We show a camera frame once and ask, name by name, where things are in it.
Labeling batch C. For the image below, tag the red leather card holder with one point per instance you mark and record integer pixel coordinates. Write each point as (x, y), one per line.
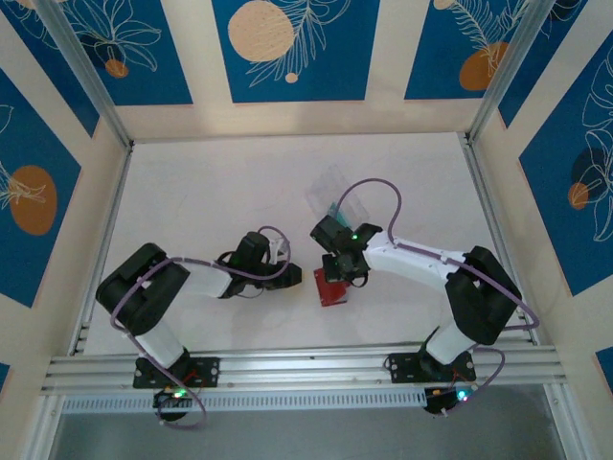
(333, 294)

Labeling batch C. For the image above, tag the clear plastic slotted card box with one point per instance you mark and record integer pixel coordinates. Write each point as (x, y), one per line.
(330, 187)

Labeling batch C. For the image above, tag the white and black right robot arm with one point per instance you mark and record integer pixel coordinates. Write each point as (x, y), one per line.
(407, 261)

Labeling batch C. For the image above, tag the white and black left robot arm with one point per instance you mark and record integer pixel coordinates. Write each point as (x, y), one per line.
(158, 345)

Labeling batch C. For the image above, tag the black controller board green light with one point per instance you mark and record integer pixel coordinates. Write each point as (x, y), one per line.
(440, 402)
(165, 400)

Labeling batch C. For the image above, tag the aluminium front frame rail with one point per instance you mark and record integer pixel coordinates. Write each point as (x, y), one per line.
(306, 369)

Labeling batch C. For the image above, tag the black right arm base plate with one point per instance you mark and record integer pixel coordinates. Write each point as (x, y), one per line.
(397, 366)

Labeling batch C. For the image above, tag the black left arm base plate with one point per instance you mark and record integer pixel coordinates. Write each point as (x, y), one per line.
(211, 369)

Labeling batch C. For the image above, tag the aluminium side frame rail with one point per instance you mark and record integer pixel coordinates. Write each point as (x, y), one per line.
(111, 211)
(493, 215)

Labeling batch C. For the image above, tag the aluminium frame post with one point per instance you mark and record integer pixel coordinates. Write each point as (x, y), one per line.
(507, 72)
(91, 81)

